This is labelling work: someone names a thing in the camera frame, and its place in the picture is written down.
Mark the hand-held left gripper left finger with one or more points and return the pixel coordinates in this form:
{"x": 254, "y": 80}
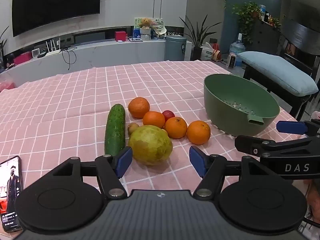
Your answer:
{"x": 124, "y": 162}

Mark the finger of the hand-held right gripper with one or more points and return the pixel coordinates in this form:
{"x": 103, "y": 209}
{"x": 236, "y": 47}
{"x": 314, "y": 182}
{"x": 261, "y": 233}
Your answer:
{"x": 291, "y": 127}
{"x": 250, "y": 145}

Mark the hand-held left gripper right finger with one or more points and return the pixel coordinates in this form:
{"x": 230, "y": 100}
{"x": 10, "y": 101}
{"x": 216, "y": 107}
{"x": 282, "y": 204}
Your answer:
{"x": 197, "y": 160}

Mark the orange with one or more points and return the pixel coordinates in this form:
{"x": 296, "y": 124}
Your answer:
{"x": 138, "y": 107}
{"x": 153, "y": 119}
{"x": 175, "y": 128}
{"x": 198, "y": 133}

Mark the large yellow-green pomelo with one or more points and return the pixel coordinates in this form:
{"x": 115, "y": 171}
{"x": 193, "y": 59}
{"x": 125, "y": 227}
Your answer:
{"x": 150, "y": 145}

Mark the small brown round fruit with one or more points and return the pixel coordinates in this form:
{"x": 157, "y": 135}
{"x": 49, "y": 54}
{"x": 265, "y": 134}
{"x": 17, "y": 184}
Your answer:
{"x": 133, "y": 129}

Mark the green colander bowl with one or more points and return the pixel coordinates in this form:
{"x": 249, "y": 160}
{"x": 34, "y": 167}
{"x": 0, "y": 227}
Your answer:
{"x": 240, "y": 105}

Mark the person's right forearm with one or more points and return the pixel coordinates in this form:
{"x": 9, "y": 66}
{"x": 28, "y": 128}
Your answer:
{"x": 314, "y": 200}

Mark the green cucumber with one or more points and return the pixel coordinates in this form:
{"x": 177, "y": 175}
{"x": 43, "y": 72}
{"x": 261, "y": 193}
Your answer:
{"x": 115, "y": 130}

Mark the small red fruit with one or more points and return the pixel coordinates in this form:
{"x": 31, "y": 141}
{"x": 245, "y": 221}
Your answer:
{"x": 169, "y": 114}

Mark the light blue seat cushion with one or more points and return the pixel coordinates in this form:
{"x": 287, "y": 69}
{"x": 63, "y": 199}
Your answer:
{"x": 275, "y": 71}

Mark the pink checked tablecloth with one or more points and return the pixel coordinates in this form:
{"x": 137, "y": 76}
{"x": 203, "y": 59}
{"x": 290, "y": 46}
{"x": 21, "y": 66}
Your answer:
{"x": 62, "y": 105}

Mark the small white appliance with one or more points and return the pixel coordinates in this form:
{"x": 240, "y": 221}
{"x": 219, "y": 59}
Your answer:
{"x": 231, "y": 60}

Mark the black chair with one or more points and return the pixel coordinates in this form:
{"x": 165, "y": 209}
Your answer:
{"x": 300, "y": 33}

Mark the dark cabinet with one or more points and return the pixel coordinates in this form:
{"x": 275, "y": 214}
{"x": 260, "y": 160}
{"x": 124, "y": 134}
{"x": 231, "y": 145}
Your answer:
{"x": 265, "y": 35}

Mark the blue water jug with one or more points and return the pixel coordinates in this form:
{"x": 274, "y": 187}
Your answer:
{"x": 237, "y": 47}

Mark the orange snack bag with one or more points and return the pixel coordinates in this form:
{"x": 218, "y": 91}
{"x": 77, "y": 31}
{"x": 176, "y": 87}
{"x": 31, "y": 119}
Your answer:
{"x": 216, "y": 54}

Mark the white plastic bag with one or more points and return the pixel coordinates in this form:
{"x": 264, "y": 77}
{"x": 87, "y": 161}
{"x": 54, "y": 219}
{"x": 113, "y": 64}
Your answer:
{"x": 207, "y": 52}

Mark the potted plant with black pot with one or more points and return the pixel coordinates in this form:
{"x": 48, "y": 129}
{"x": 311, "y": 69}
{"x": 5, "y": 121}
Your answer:
{"x": 197, "y": 52}

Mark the white long media console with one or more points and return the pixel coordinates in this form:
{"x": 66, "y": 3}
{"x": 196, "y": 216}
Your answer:
{"x": 100, "y": 55}

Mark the grey-blue trash bin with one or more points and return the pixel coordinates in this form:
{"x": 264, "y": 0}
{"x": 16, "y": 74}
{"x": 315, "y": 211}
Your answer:
{"x": 175, "y": 48}

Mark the black smartphone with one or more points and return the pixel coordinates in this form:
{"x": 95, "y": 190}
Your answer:
{"x": 11, "y": 195}

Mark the leafy green plant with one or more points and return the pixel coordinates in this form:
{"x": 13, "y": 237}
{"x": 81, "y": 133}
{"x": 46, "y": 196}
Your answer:
{"x": 246, "y": 12}

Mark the red box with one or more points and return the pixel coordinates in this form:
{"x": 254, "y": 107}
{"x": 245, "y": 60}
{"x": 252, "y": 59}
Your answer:
{"x": 120, "y": 36}

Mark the blue box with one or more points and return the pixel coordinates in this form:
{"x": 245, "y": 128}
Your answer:
{"x": 136, "y": 32}

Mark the white router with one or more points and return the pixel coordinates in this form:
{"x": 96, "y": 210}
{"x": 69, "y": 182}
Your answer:
{"x": 53, "y": 51}

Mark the small white fan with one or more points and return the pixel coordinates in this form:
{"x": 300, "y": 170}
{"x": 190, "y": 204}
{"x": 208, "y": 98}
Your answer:
{"x": 160, "y": 32}

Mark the small white desk clock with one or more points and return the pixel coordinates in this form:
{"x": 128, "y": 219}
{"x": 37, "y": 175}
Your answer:
{"x": 35, "y": 53}

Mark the brown teddy bear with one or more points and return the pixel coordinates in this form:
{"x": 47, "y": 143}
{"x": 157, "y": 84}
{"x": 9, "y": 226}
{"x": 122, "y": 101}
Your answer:
{"x": 145, "y": 23}

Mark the green printed board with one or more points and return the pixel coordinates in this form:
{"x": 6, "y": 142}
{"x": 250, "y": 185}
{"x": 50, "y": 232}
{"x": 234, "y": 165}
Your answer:
{"x": 157, "y": 22}

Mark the pink box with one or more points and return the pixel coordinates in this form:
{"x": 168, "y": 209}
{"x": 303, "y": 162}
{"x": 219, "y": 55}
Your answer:
{"x": 22, "y": 58}

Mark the black wall television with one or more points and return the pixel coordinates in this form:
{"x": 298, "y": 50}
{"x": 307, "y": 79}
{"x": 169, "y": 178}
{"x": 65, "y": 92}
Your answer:
{"x": 55, "y": 2}

